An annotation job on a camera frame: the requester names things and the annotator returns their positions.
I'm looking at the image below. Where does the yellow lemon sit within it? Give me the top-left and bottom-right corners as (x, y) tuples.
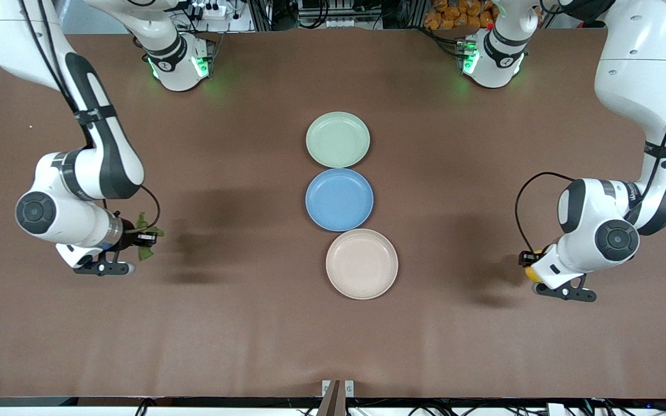
(524, 250), (544, 283)

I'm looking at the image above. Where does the green lettuce leaf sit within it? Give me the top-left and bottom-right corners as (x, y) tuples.
(133, 211), (165, 262)

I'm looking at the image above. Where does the beige plate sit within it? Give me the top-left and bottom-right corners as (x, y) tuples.
(326, 229), (399, 300)

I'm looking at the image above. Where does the blue plate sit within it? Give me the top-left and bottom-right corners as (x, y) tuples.
(305, 168), (375, 232)

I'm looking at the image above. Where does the light green plate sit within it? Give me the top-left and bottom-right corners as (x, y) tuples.
(306, 112), (371, 169)

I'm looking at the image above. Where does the white power strip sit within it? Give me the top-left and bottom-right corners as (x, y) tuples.
(191, 2), (230, 19)

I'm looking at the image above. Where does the bag of orange items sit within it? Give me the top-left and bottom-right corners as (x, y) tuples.
(424, 0), (498, 31)

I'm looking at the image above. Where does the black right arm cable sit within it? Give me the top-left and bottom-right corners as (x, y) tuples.
(18, 0), (161, 233)

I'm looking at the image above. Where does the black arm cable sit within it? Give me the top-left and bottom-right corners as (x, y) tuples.
(18, 0), (161, 233)
(515, 0), (666, 255)

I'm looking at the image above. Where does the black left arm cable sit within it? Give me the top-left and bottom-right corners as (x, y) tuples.
(515, 0), (666, 255)

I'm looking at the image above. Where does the black base cable bundle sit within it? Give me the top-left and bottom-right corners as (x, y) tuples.
(423, 26), (468, 60)

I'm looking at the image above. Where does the metal bracket with post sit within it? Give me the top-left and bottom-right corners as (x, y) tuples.
(317, 380), (355, 416)

